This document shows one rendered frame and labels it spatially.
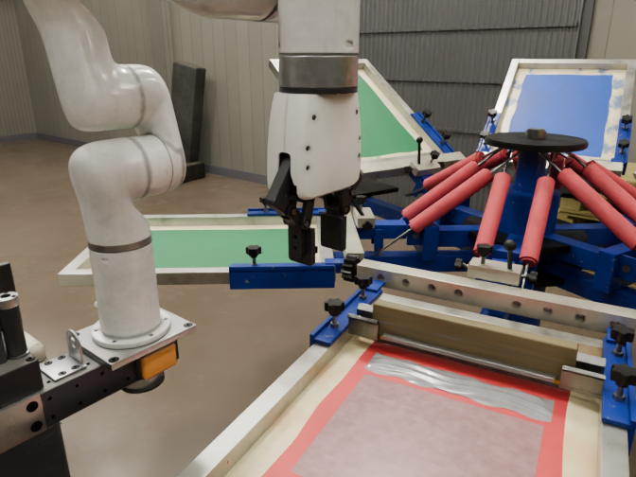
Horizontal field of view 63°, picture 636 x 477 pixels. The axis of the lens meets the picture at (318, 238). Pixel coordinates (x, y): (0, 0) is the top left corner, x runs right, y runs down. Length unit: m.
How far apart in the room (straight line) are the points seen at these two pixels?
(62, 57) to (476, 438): 0.87
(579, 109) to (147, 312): 2.35
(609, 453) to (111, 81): 0.93
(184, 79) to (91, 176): 6.40
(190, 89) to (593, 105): 5.27
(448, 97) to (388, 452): 4.51
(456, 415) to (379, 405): 0.14
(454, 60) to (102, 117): 4.54
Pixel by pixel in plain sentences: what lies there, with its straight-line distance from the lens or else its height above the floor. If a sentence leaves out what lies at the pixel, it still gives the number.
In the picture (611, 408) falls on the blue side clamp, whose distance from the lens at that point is 1.06.
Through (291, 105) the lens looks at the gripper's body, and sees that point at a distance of 0.48.
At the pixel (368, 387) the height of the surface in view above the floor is 0.96.
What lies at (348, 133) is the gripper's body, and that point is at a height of 1.50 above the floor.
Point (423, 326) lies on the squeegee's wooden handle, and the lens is 1.13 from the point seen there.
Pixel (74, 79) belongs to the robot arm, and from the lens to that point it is 0.82.
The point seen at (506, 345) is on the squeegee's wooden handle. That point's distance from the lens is 1.10.
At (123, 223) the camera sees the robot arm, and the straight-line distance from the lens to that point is 0.81.
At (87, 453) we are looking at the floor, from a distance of 2.54.
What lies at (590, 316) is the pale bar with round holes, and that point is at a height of 1.02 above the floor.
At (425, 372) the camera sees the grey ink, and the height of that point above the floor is 0.96.
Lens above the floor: 1.57
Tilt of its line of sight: 19 degrees down
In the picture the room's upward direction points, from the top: straight up
